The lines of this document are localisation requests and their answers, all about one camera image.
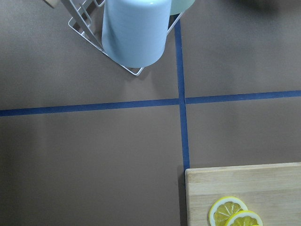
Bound white wire cup rack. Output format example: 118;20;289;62
62;0;175;76

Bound lemon slice front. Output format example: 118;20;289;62
208;196;248;226

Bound mint green cup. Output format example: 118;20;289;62
170;0;195;15

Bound wooden cutting board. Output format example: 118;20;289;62
185;162;301;226

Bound lemon slice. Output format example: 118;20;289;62
208;196;248;226
225;210;263;226

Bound lemon slice middle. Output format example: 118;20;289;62
225;210;263;226

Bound light blue cup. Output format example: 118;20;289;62
102;0;171;68

